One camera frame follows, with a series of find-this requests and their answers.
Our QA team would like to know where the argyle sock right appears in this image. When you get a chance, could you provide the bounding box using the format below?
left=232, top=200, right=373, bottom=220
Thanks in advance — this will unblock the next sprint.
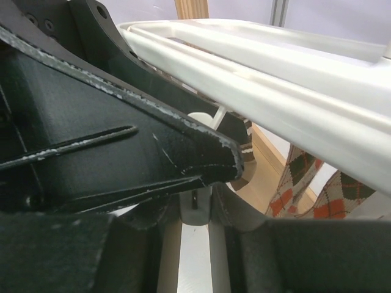
left=295, top=171, right=375, bottom=219

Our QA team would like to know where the white plastic clip hanger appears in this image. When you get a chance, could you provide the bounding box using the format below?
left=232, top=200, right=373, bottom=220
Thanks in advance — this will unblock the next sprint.
left=116, top=18, right=391, bottom=226

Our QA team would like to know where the argyle sock left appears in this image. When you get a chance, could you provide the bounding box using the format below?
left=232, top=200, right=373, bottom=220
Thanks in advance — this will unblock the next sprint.
left=266, top=145, right=323, bottom=217

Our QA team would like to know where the wooden hanger rack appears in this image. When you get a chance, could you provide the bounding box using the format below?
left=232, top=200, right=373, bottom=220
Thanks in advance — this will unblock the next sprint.
left=175, top=1, right=286, bottom=212

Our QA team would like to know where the argyle sock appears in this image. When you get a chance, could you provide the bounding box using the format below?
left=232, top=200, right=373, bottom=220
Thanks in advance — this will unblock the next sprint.
left=266, top=145, right=323, bottom=217
left=295, top=171, right=375, bottom=219

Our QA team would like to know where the brown striped sock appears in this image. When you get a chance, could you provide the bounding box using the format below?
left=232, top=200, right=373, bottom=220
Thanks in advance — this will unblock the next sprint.
left=227, top=112, right=257, bottom=194

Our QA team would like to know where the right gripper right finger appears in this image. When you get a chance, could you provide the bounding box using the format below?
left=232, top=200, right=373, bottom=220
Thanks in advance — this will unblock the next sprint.
left=210, top=184, right=390, bottom=292

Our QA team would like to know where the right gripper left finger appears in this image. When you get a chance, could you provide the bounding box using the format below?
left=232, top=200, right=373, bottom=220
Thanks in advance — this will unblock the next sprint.
left=1, top=25, right=243, bottom=214

